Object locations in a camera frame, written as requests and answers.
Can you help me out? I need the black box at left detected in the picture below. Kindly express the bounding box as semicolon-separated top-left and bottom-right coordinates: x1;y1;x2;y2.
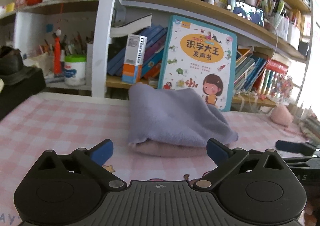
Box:
0;67;46;120

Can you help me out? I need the blue books left stack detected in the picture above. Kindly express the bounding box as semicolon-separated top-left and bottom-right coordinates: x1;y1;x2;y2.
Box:
107;24;168;76

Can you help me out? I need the colourful flower ornament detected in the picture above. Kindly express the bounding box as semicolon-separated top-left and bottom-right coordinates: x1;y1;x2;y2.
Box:
271;75;294;102

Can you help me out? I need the row of leaning books right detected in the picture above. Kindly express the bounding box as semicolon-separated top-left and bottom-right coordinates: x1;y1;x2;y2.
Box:
233;47;289;92

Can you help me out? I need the children's picture book teal border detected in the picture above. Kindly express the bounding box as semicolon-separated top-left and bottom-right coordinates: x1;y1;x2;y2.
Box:
158;15;237;111

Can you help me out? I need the purple and pink sweater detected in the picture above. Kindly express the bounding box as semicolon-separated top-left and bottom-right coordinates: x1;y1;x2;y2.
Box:
127;82;239;158

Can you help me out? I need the smartphone with lit screen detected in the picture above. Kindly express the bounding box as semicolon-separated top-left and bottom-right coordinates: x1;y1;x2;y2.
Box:
227;0;264;27

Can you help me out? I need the white charging cable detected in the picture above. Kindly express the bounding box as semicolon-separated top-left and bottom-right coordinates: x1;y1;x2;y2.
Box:
237;23;301;139

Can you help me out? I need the stack of papers and books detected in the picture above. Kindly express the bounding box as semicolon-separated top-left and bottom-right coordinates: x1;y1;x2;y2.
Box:
299;113;320;143

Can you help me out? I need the white tub green lid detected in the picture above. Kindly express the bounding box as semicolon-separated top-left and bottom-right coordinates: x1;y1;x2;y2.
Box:
64;54;87;86

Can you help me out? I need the red orange tassel ornament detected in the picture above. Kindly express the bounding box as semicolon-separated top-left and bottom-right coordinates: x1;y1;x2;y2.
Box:
53;28;62;76

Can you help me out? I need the wooden bookshelf white frame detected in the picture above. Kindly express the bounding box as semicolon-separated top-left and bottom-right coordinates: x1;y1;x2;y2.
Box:
1;0;309;98

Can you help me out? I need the pink checkered tablecloth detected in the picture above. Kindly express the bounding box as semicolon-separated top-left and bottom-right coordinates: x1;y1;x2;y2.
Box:
0;92;320;226

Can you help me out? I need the white orange usmile box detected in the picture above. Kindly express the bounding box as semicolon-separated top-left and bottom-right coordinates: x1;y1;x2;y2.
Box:
121;34;148;84

